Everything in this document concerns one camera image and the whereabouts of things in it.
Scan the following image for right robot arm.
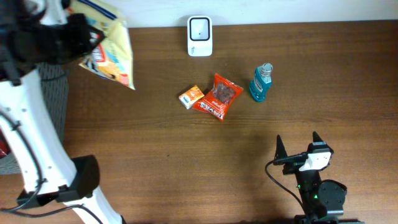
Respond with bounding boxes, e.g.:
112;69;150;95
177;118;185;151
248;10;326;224
265;132;360;224

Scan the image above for blue mouthwash bottle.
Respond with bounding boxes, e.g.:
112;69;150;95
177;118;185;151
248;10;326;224
249;63;273;103

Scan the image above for orange red snack bag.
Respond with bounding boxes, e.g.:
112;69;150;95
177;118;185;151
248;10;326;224
193;73;244;121

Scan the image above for white barcode scanner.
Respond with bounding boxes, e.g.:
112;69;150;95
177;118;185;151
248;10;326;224
187;16;213;57

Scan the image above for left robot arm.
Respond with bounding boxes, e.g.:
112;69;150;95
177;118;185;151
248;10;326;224
1;1;124;223

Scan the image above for grey plastic mesh basket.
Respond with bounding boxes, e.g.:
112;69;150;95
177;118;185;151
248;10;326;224
1;63;69;175

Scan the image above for yellow chips bag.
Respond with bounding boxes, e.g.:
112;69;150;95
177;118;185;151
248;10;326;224
70;0;135;90

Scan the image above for small orange box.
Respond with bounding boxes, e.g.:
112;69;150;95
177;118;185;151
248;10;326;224
178;85;204;110

